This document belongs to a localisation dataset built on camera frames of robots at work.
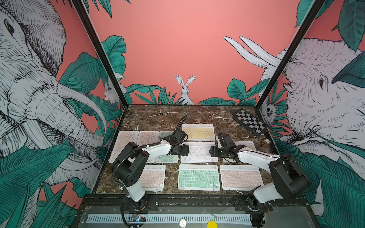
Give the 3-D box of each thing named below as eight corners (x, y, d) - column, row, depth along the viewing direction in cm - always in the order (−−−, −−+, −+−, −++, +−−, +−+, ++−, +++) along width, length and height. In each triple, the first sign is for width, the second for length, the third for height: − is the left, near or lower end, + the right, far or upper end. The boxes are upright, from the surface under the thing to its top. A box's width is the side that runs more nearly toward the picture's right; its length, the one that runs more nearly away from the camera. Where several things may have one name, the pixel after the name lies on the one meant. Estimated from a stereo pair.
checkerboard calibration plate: (258, 137, 104) (260, 134, 101) (231, 119, 115) (233, 115, 112) (266, 128, 109) (268, 125, 106) (240, 111, 120) (241, 108, 117)
